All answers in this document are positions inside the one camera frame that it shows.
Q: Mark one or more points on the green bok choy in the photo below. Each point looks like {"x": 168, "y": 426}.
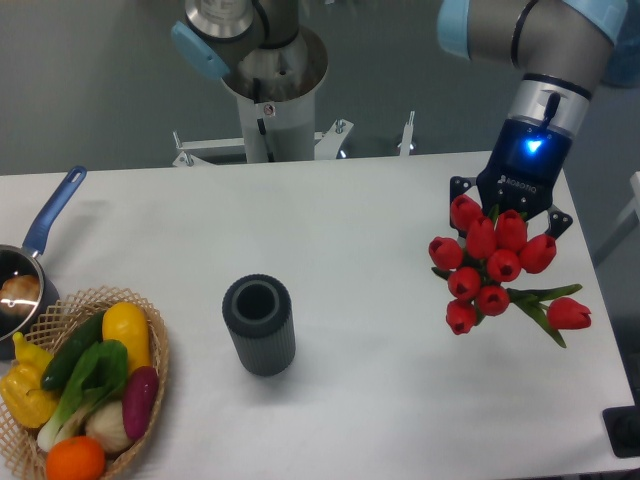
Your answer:
{"x": 100, "y": 373}

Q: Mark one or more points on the orange fruit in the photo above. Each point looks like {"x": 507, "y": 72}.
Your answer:
{"x": 79, "y": 457}

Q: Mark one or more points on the dark grey ribbed vase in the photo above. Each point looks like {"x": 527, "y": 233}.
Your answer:
{"x": 257, "y": 311}

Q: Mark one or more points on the woven wicker basket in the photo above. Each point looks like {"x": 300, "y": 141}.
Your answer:
{"x": 20, "y": 456}

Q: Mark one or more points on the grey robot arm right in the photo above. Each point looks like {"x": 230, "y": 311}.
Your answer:
{"x": 562, "y": 49}

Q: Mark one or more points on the grey robot arm base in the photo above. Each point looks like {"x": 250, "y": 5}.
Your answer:
{"x": 268, "y": 61}

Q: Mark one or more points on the black device at edge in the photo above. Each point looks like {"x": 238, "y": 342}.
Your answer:
{"x": 622, "y": 426}

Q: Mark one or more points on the blue handled saucepan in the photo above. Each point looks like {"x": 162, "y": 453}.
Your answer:
{"x": 24, "y": 260}

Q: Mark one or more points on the yellow squash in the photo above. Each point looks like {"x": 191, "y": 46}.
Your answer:
{"x": 127, "y": 323}

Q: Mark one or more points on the white garlic bulb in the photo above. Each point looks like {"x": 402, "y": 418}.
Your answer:
{"x": 106, "y": 426}

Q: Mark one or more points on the red tulip bouquet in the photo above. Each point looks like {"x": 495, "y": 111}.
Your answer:
{"x": 493, "y": 250}

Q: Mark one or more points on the brown bread roll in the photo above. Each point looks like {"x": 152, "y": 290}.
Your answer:
{"x": 20, "y": 295}

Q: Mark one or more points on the yellow bell pepper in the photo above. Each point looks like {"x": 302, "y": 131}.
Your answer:
{"x": 28, "y": 403}

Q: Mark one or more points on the white metal mounting frame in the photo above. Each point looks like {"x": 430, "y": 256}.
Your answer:
{"x": 328, "y": 145}

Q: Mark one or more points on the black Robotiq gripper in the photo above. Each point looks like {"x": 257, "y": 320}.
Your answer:
{"x": 520, "y": 175}

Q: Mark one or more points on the purple sweet potato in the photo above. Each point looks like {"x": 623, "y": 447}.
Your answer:
{"x": 138, "y": 401}

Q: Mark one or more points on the green cucumber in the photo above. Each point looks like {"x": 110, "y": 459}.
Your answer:
{"x": 61, "y": 367}

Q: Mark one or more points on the white furniture piece right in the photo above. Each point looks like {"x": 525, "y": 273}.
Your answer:
{"x": 623, "y": 225}

